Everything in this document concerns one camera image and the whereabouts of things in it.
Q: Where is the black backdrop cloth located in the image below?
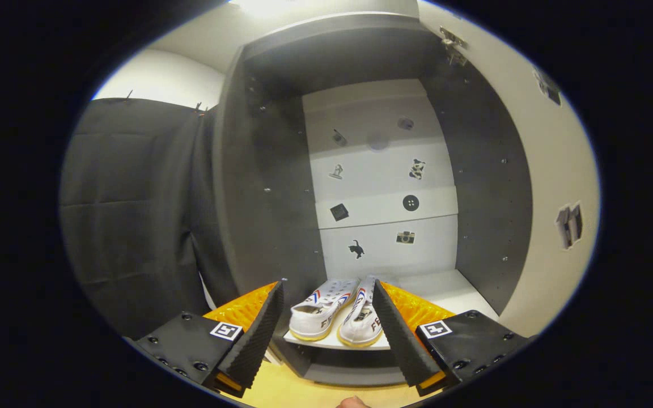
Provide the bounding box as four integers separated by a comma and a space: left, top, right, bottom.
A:
59, 97, 242, 341

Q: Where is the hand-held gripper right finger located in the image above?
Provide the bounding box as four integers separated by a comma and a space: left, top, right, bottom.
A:
372, 279, 531, 397

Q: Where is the dark grey shoe cabinet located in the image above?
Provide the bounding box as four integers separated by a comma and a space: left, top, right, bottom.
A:
213, 11, 534, 389

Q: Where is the large ceiling light panel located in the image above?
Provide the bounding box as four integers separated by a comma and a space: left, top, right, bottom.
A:
230, 0, 338, 18

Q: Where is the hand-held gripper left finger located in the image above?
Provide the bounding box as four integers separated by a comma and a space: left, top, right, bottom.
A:
134, 280, 285, 397

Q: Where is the white canvas shoe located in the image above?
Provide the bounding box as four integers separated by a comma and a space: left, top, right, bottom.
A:
289, 278, 361, 342
337, 276, 385, 348

